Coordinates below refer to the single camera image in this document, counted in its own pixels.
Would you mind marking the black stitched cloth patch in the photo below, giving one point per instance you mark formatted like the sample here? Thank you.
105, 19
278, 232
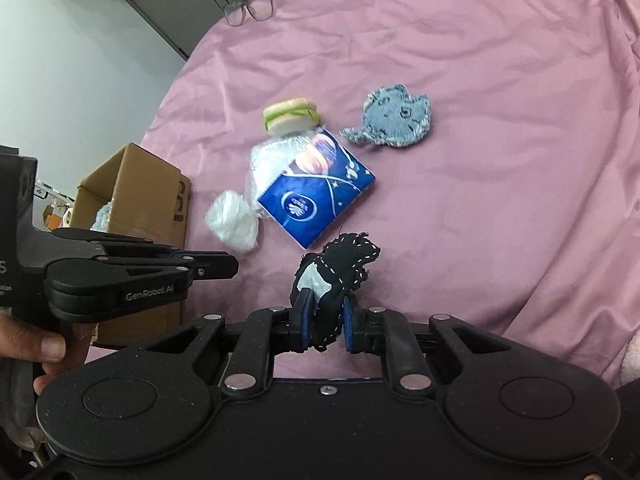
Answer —
345, 260

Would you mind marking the burger toy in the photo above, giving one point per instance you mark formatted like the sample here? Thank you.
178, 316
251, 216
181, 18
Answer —
292, 115

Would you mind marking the pink bed sheet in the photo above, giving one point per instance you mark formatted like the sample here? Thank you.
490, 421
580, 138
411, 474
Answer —
475, 110

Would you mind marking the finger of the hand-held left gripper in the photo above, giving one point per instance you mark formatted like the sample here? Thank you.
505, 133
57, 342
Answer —
180, 255
215, 266

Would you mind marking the grey eyeglasses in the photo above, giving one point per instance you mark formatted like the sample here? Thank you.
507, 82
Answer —
250, 10

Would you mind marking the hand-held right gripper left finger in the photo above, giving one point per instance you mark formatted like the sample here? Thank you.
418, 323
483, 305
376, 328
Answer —
303, 322

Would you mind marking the frayed denim patch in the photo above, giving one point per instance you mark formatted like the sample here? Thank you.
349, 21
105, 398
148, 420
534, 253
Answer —
395, 117

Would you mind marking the blue tissue packet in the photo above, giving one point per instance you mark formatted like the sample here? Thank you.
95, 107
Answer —
315, 195

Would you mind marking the brown cardboard box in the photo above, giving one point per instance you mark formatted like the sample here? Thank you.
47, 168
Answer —
135, 185

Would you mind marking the person's left hand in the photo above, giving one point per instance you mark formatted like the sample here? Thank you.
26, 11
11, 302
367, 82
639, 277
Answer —
30, 342

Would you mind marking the grey plush toy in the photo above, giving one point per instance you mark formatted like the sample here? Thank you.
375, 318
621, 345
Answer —
102, 216

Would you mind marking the clear plastic bag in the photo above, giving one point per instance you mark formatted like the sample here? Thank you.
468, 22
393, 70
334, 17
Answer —
270, 160

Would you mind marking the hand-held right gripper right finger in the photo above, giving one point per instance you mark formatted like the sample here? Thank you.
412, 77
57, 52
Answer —
351, 325

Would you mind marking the white plastic bag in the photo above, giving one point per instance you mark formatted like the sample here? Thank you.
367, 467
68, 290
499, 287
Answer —
232, 222

